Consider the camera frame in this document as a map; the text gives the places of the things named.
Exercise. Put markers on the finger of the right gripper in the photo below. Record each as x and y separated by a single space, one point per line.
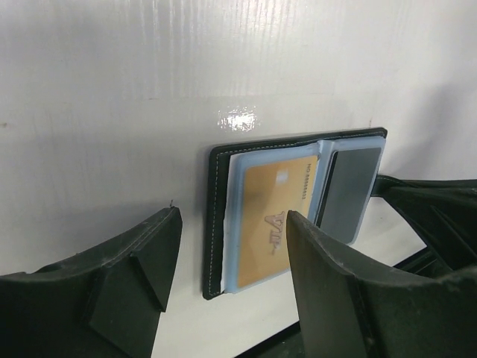
441 212

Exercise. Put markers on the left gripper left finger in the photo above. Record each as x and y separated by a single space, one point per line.
103 302

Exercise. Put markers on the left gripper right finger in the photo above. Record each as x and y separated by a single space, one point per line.
351 305

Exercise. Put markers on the black leather card holder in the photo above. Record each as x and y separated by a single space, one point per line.
218 173

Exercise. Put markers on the gold VIP credit card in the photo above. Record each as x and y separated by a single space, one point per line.
270 191

